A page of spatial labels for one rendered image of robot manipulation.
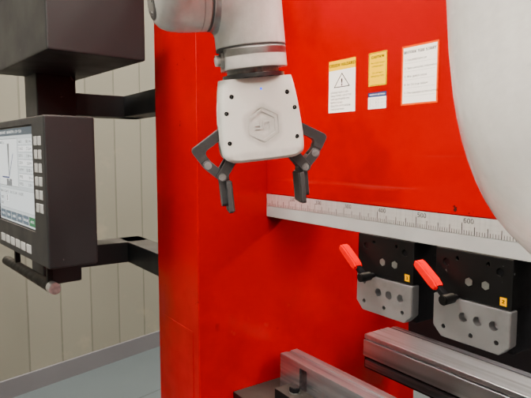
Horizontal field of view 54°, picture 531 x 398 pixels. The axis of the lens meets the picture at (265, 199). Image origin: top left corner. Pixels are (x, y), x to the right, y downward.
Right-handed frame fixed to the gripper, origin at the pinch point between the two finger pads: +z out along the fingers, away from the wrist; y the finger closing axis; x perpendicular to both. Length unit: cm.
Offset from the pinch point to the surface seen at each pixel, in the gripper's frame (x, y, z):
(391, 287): 30, 30, 27
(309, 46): 59, 26, -24
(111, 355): 303, -62, 155
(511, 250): 8.3, 41.6, 15.5
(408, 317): 26, 31, 32
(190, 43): 69, -1, -28
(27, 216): 77, -47, 11
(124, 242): 115, -27, 29
